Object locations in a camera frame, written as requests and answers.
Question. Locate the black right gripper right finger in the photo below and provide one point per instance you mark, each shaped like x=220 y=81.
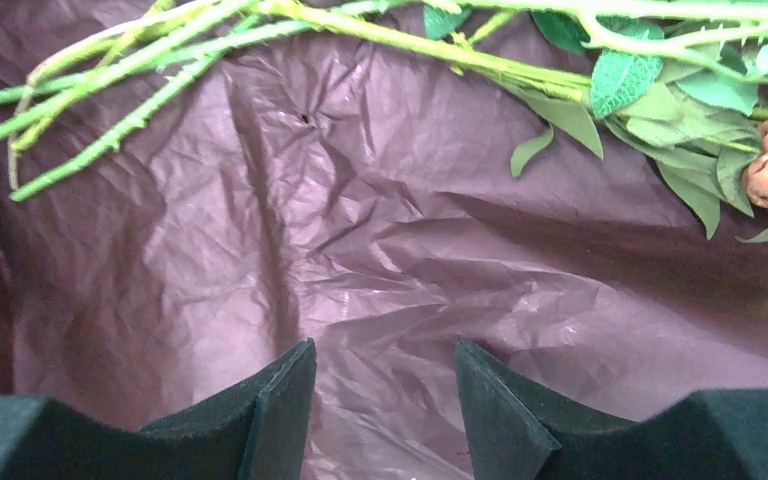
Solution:
x=517 y=428

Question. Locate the dark red wrapping paper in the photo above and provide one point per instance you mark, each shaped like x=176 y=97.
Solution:
x=324 y=187

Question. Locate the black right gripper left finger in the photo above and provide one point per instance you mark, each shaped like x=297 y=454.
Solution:
x=254 y=429

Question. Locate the red paper flower bouquet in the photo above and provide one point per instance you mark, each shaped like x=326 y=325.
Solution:
x=676 y=80

